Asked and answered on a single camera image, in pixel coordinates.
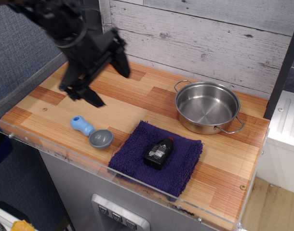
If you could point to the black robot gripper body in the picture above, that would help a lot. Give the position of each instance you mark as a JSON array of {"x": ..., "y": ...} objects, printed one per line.
[{"x": 87, "y": 56}]

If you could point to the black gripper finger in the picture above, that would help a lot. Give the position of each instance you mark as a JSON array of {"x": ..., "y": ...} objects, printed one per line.
[
  {"x": 91, "y": 97},
  {"x": 121, "y": 65}
]

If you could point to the stainless steel pan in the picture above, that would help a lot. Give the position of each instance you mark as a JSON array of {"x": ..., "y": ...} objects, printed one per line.
[{"x": 207, "y": 107}]

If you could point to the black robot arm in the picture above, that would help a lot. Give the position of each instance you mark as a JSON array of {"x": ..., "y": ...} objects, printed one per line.
[{"x": 53, "y": 16}]

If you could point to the blue grey toy scoop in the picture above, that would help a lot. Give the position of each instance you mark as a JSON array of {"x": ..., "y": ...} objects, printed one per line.
[{"x": 99, "y": 139}]

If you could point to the purple towel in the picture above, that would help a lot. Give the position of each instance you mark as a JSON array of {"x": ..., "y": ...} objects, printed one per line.
[{"x": 178, "y": 168}]

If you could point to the small black bottle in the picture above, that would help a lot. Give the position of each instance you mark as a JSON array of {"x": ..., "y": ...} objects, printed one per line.
[{"x": 158, "y": 153}]

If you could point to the silver dispenser button panel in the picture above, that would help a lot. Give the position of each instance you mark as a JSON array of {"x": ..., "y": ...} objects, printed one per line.
[{"x": 113, "y": 217}]

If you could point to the white aluminium side unit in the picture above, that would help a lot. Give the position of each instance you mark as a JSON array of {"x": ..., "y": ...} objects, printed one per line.
[{"x": 276, "y": 163}]

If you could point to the dark grey left post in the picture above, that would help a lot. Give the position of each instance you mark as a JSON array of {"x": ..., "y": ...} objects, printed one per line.
[{"x": 91, "y": 14}]

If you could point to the dark grey post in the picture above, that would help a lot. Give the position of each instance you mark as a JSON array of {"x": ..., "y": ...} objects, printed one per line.
[
  {"x": 91, "y": 14},
  {"x": 280, "y": 82}
]

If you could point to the dark grey right post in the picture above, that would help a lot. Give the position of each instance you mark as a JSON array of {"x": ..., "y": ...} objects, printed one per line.
[{"x": 280, "y": 82}]

